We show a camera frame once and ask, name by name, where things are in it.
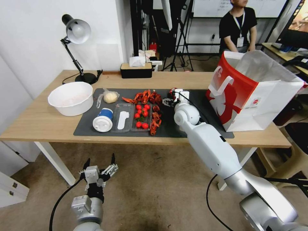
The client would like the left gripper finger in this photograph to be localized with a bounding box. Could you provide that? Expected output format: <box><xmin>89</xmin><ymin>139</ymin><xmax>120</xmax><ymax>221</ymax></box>
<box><xmin>101</xmin><ymin>153</ymin><xmax>119</xmax><ymax>178</ymax></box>
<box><xmin>79</xmin><ymin>158</ymin><xmax>91</xmax><ymax>180</ymax></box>

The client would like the black tissue box wooden lid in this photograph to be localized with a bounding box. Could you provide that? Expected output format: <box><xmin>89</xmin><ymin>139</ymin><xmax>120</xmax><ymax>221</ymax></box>
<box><xmin>120</xmin><ymin>62</ymin><xmax>153</xmax><ymax>79</ymax></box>

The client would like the clear disposable takeout box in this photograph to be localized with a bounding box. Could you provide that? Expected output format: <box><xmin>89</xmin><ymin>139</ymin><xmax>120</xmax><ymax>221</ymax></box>
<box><xmin>111</xmin><ymin>103</ymin><xmax>154</xmax><ymax>133</ymax></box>

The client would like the red white paper delivery bag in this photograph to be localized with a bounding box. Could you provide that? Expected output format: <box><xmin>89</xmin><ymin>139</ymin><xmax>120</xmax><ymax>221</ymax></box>
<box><xmin>205</xmin><ymin>50</ymin><xmax>308</xmax><ymax>133</ymax></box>

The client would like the clear bag of pale food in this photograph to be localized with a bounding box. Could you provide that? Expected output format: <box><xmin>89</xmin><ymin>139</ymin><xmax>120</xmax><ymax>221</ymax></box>
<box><xmin>103</xmin><ymin>88</ymin><xmax>120</xmax><ymax>104</ymax></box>

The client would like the dark grey table mat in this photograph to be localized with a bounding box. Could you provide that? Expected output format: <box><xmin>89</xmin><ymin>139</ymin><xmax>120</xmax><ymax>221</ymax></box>
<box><xmin>73</xmin><ymin>88</ymin><xmax>235</xmax><ymax>139</ymax></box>

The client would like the white tissue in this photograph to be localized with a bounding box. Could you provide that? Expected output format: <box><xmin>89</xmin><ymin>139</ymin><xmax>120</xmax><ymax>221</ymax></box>
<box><xmin>129</xmin><ymin>56</ymin><xmax>146</xmax><ymax>68</ymax></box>

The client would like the white plastic cutlery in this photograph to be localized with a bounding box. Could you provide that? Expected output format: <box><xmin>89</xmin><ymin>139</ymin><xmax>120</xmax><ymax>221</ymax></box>
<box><xmin>117</xmin><ymin>111</ymin><xmax>130</xmax><ymax>131</ymax></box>

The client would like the blue white lidded cup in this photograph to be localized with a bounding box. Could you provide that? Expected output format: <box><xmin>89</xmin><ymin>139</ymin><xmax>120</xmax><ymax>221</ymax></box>
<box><xmin>92</xmin><ymin>107</ymin><xmax>114</xmax><ymax>133</ymax></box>

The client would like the black tripod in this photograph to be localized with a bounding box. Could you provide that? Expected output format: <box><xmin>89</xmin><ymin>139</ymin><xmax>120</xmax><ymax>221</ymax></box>
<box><xmin>161</xmin><ymin>0</ymin><xmax>195</xmax><ymax>73</ymax></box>

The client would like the large white bowl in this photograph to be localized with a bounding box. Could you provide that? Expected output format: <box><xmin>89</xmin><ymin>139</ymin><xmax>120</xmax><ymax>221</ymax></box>
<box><xmin>47</xmin><ymin>81</ymin><xmax>94</xmax><ymax>117</ymax></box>

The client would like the white cabinet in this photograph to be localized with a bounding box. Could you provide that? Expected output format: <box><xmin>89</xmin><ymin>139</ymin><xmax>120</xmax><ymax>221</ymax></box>
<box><xmin>0</xmin><ymin>140</ymin><xmax>42</xmax><ymax>209</ymax></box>

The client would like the white photo reflector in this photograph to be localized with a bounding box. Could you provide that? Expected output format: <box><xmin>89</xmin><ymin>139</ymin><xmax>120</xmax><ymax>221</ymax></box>
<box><xmin>160</xmin><ymin>0</ymin><xmax>174</xmax><ymax>31</ymax></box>

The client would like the person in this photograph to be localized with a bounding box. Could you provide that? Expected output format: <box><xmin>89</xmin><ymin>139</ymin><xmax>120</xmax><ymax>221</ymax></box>
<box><xmin>218</xmin><ymin>0</ymin><xmax>258</xmax><ymax>54</ymax></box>

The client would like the wooden side desk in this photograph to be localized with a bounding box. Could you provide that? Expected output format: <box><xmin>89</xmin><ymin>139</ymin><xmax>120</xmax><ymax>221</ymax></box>
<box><xmin>261</xmin><ymin>42</ymin><xmax>308</xmax><ymax>73</ymax></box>

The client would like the black desk lamp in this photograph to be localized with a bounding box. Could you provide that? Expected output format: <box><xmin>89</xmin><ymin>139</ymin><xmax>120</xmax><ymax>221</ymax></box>
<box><xmin>60</xmin><ymin>14</ymin><xmax>103</xmax><ymax>85</ymax></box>

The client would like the beige plastic stool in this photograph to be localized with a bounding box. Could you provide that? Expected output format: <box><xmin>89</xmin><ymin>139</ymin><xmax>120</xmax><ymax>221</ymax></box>
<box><xmin>254</xmin><ymin>125</ymin><xmax>308</xmax><ymax>189</ymax></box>

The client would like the whiteboard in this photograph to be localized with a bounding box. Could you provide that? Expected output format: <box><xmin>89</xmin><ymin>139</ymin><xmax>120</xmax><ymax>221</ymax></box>
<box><xmin>192</xmin><ymin>0</ymin><xmax>289</xmax><ymax>19</ymax></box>

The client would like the black monitor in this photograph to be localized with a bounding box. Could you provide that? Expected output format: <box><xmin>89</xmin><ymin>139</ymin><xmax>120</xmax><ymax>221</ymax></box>
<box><xmin>276</xmin><ymin>0</ymin><xmax>308</xmax><ymax>50</ymax></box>

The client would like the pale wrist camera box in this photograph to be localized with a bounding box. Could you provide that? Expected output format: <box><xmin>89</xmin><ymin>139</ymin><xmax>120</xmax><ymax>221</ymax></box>
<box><xmin>84</xmin><ymin>166</ymin><xmax>101</xmax><ymax>185</ymax></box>
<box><xmin>175</xmin><ymin>89</ymin><xmax>190</xmax><ymax>104</ymax></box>

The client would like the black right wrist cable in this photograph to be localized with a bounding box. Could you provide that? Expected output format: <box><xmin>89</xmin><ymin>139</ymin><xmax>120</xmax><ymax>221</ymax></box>
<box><xmin>179</xmin><ymin>91</ymin><xmax>210</xmax><ymax>124</ymax></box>

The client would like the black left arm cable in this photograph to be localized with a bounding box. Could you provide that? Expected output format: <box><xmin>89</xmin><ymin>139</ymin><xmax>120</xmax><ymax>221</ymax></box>
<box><xmin>49</xmin><ymin>178</ymin><xmax>84</xmax><ymax>231</ymax></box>

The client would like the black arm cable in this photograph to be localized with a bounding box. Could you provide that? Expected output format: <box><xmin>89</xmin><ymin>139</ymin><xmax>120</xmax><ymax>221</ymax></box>
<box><xmin>49</xmin><ymin>178</ymin><xmax>84</xmax><ymax>231</ymax></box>
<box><xmin>206</xmin><ymin>174</ymin><xmax>236</xmax><ymax>231</ymax></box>

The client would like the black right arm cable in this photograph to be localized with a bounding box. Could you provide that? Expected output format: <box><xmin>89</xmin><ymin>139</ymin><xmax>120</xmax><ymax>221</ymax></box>
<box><xmin>206</xmin><ymin>174</ymin><xmax>236</xmax><ymax>231</ymax></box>

